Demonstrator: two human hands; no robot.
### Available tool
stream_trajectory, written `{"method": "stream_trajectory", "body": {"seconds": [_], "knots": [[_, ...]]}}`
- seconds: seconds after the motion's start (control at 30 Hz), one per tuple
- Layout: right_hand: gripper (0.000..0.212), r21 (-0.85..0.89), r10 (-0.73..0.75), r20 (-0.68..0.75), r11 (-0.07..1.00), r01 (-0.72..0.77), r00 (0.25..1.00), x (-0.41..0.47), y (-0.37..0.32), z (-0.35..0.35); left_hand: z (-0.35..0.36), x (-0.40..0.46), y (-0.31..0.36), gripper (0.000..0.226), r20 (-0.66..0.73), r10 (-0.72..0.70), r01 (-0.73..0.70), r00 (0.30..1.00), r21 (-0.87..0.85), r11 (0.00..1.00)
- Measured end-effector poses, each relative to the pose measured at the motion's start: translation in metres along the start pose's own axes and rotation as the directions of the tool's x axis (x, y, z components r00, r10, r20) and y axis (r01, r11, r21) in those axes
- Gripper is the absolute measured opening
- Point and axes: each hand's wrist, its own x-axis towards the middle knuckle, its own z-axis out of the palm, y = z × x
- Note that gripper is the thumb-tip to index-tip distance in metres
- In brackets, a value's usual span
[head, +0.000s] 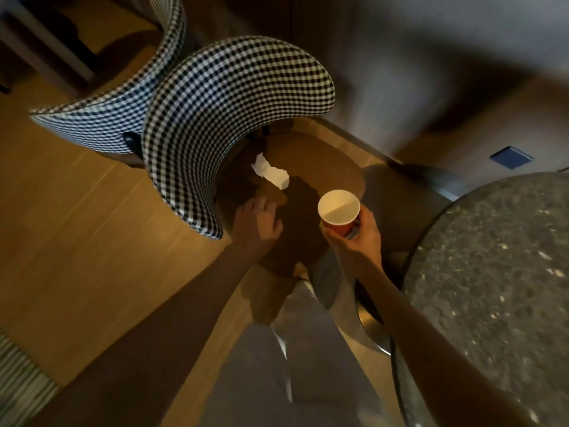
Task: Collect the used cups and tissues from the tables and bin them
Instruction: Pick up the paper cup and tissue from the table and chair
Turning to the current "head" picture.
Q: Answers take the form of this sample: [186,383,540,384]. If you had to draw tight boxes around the person's right hand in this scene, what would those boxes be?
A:
[319,204,384,281]

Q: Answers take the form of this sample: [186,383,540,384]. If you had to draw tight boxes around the person's left hand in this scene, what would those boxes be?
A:
[231,196,285,263]

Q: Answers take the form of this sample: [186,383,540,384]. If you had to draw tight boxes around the red paper cup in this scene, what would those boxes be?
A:
[317,189,362,238]

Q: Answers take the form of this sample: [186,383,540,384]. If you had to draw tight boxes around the white tissue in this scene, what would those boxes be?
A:
[251,152,290,191]

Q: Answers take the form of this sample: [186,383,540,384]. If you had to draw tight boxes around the person's left forearm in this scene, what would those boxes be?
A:
[26,246,250,427]

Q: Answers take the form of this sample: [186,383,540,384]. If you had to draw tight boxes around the person's right forearm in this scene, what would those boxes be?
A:
[355,262,534,427]

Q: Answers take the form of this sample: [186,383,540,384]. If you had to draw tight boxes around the person's white trousers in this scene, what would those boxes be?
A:
[197,279,392,427]

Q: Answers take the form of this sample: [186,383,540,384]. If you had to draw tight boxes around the houndstooth back dining chair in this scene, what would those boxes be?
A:
[142,36,366,279]
[28,0,187,167]

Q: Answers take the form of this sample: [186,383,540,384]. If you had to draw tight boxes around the grey stone round table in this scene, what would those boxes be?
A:
[306,172,569,427]

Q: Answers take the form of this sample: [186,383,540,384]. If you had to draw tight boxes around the striped blue-green rug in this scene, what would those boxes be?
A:
[0,329,61,427]

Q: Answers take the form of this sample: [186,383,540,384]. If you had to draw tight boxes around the blue wall socket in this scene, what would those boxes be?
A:
[490,146,535,170]

